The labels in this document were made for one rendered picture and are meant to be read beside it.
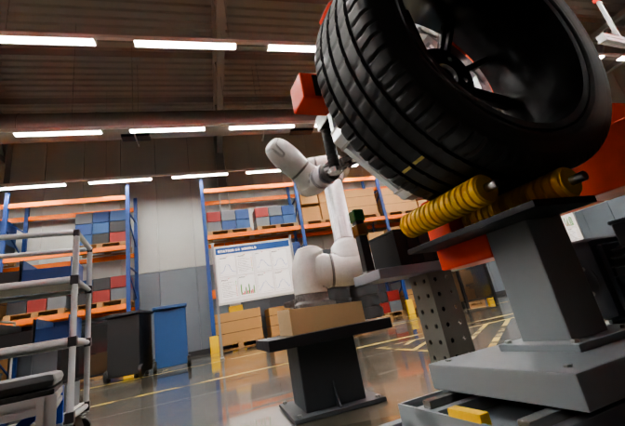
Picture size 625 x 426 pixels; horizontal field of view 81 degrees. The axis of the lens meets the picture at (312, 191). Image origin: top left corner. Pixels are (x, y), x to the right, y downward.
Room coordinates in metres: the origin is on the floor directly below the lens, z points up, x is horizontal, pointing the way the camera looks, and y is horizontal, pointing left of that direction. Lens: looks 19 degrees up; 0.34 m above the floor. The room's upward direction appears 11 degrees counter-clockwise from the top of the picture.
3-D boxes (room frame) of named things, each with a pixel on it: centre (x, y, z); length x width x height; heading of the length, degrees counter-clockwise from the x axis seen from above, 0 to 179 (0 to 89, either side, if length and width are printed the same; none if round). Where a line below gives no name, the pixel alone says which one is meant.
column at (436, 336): (1.28, -0.34, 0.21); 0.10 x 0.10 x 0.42; 24
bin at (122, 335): (6.06, 3.30, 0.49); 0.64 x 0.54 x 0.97; 7
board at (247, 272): (6.66, 1.28, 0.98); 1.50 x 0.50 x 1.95; 107
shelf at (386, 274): (1.27, -0.31, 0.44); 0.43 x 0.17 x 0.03; 114
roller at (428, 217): (0.75, -0.26, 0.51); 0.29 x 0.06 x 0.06; 24
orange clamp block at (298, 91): (0.76, -0.05, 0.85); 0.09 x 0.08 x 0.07; 114
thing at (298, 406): (1.74, 0.10, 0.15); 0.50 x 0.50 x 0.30; 17
